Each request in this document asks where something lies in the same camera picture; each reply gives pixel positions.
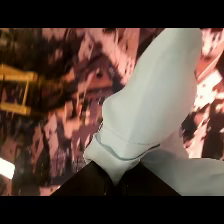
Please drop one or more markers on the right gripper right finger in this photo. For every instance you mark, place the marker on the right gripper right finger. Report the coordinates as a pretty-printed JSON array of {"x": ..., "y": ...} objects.
[{"x": 146, "y": 183}]

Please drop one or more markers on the light blue shirt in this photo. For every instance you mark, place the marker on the light blue shirt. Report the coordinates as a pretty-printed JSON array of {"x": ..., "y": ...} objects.
[{"x": 156, "y": 96}]

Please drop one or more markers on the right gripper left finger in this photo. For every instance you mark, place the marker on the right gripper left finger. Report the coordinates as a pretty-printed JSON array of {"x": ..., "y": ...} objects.
[{"x": 90, "y": 181}]

